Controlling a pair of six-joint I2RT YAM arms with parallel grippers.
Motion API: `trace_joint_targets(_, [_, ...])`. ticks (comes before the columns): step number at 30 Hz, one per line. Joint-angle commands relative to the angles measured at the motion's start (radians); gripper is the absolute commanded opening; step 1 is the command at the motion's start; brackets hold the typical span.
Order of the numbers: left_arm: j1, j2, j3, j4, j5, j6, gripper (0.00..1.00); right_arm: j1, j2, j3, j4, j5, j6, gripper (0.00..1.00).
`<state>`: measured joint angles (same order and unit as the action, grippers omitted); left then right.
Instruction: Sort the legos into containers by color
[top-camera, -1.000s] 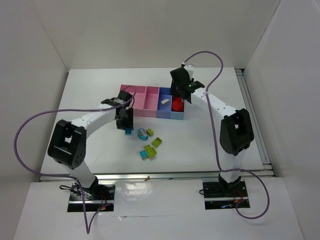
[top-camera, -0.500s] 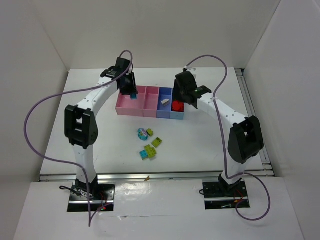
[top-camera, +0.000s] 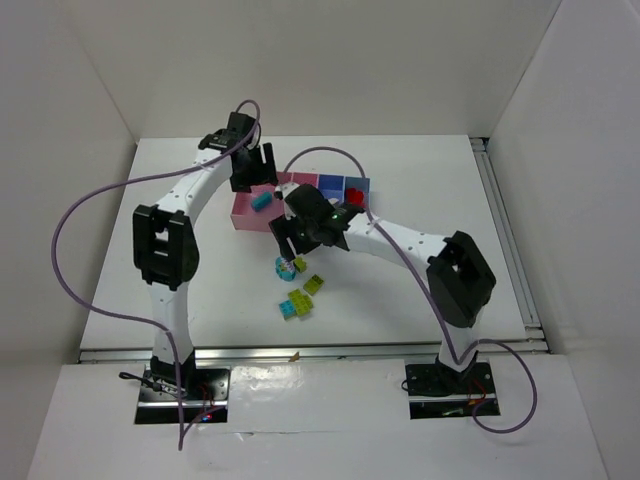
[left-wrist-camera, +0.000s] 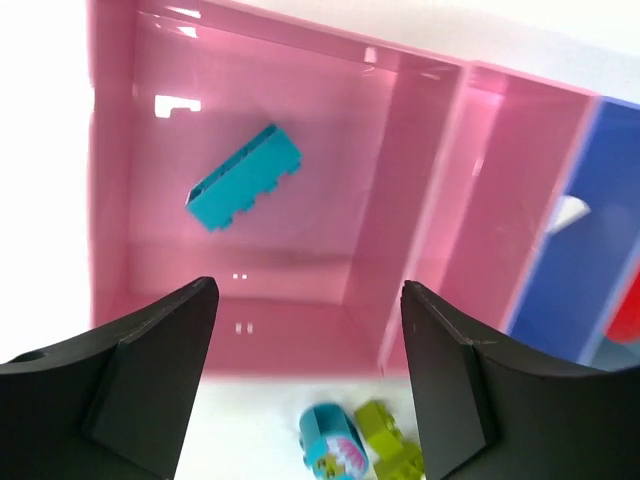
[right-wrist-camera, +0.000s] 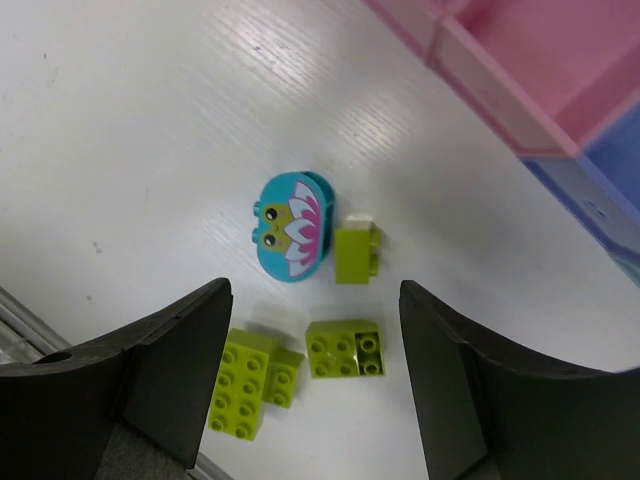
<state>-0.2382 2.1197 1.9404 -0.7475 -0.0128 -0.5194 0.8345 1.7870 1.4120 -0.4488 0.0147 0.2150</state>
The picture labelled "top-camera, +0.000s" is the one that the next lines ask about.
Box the large pink container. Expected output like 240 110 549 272
230 184 284 233

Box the green square lego brick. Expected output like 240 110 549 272
303 274 324 296

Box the small green lego brick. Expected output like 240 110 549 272
292 257 307 273

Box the light blue container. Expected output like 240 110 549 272
344 177 370 208

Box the dark blue container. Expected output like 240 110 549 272
317 174 345 203

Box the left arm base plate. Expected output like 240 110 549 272
118 367 231 425

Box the teal long lego brick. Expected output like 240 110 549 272
250 192 273 213

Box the green teal lego stack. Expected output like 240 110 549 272
278 289 314 320

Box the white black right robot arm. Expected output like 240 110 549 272
269 182 496 395

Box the teal rounded flower lego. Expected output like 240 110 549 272
275 257 297 281

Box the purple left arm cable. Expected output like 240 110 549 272
52 100 263 451

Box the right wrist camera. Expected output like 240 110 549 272
273 182 299 201

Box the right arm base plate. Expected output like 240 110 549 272
401 362 500 420

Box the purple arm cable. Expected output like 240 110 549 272
52 100 263 451
280 146 539 434

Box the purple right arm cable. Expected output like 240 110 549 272
280 146 539 434

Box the narrow pink container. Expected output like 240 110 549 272
291 172 319 188

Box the aluminium right rail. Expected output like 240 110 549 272
469 137 551 354

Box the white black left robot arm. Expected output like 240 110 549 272
132 111 277 391

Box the red lego cluster with face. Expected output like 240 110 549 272
345 187 366 207

